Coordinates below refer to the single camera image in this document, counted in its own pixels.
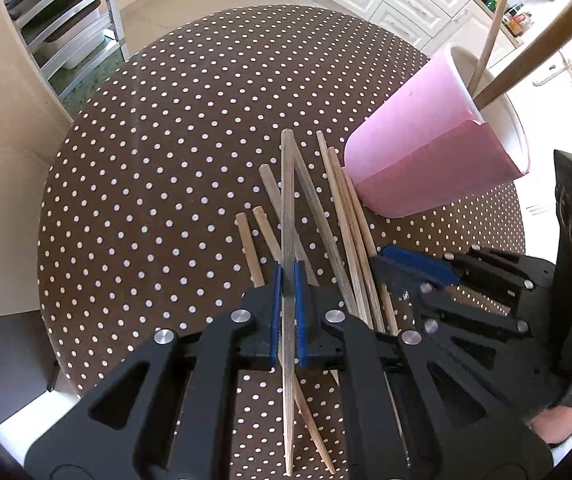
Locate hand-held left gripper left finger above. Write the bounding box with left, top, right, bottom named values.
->
left=26, top=261, right=284, bottom=480

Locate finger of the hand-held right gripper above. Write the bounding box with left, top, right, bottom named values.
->
left=370, top=256, right=563, bottom=417
left=382, top=244, right=556, bottom=311

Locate pale wooden chopstick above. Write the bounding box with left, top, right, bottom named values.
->
left=468, top=0, right=517, bottom=98

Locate pink cup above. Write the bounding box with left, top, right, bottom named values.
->
left=343, top=42, right=534, bottom=219

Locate grey metal shelf rack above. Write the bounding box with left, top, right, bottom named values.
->
left=0, top=0, right=132, bottom=101

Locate white door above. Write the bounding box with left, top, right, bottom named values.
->
left=483, top=0, right=572, bottom=161

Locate dark grey seat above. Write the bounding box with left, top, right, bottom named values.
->
left=0, top=310, right=61, bottom=430

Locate bunch of bamboo chopsticks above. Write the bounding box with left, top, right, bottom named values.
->
left=235, top=130, right=402, bottom=476

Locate person's right hand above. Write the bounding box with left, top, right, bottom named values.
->
left=528, top=405, right=572, bottom=446

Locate round polka dot table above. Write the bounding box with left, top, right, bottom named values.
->
left=36, top=4, right=527, bottom=480

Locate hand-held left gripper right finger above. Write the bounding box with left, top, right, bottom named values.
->
left=293, top=260, right=554, bottom=480

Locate dark wooden chopstick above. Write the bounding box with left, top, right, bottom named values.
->
left=476, top=5, right=572, bottom=110

